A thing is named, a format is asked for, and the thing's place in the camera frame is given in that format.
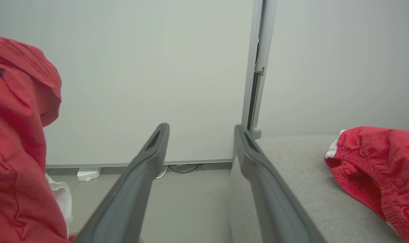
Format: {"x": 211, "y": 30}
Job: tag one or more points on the red shorts with white trim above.
{"x": 376, "y": 162}

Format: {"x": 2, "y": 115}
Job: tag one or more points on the red basketball jersey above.
{"x": 15, "y": 141}

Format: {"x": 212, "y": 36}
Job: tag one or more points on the narrow white partition board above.
{"x": 343, "y": 64}

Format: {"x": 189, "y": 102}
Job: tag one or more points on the grey fabric sofa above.
{"x": 312, "y": 189}

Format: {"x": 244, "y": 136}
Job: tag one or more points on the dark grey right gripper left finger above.
{"x": 130, "y": 189}

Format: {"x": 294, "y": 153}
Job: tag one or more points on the white power strip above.
{"x": 88, "y": 174}

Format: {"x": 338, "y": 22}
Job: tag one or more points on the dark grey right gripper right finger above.
{"x": 268, "y": 192}

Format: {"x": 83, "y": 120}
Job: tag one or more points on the large white partition board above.
{"x": 140, "y": 74}

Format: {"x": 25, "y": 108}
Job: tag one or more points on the grey partition foot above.
{"x": 256, "y": 133}

